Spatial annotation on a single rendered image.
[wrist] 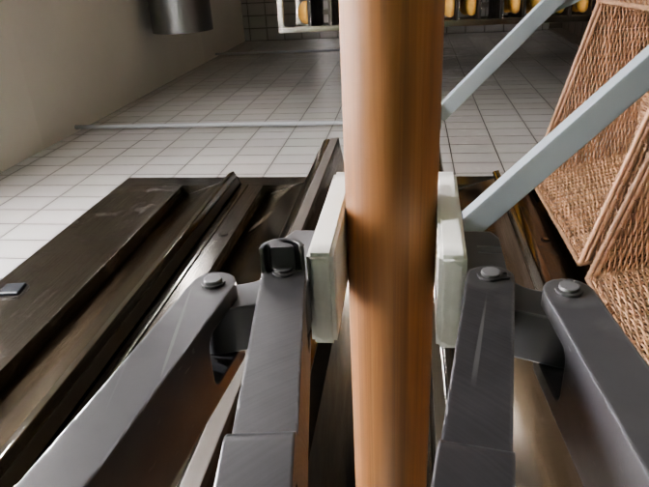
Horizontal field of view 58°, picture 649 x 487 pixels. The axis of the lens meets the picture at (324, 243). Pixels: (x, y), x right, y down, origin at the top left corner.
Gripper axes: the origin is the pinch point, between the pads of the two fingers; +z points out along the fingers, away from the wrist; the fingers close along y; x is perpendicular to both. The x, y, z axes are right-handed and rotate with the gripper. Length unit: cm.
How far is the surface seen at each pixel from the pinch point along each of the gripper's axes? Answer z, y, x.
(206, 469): 24.1, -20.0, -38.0
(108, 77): 248, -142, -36
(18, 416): 44, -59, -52
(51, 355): 62, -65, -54
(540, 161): 35.9, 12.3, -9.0
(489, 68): 84, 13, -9
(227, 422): 31, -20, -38
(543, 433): 47, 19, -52
